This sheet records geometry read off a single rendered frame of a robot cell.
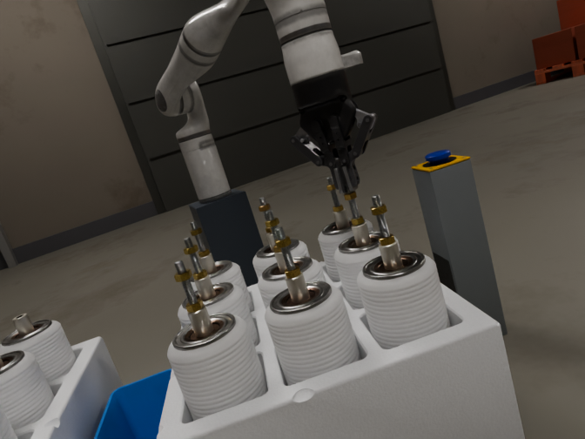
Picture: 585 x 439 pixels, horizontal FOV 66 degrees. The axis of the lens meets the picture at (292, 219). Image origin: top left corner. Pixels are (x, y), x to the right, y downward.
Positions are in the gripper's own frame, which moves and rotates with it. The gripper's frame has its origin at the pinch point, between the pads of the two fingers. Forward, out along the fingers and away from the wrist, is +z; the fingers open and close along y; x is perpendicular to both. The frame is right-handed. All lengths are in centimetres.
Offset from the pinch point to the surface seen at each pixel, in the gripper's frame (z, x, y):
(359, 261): 10.8, -4.9, 0.8
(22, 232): 14, 133, -324
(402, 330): 15.9, -14.3, 7.8
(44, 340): 11, -23, -47
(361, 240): 9.2, -1.2, 0.2
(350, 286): 14.6, -4.4, -1.9
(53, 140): -44, 168, -295
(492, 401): 25.9, -13.1, 15.4
